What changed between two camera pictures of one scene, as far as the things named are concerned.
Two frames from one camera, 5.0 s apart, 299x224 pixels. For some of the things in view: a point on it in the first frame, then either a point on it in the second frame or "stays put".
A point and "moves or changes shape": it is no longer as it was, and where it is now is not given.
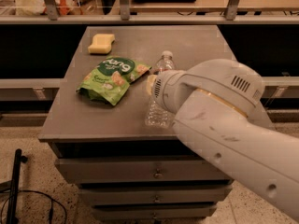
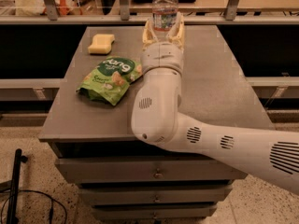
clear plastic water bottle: x=157 y=115 moves or changes shape
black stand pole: x=15 y=186 stays put
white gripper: x=166 y=92 -> x=162 y=56
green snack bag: x=109 y=80 stays put
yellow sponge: x=101 y=44 stays put
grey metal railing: x=50 y=16 stays put
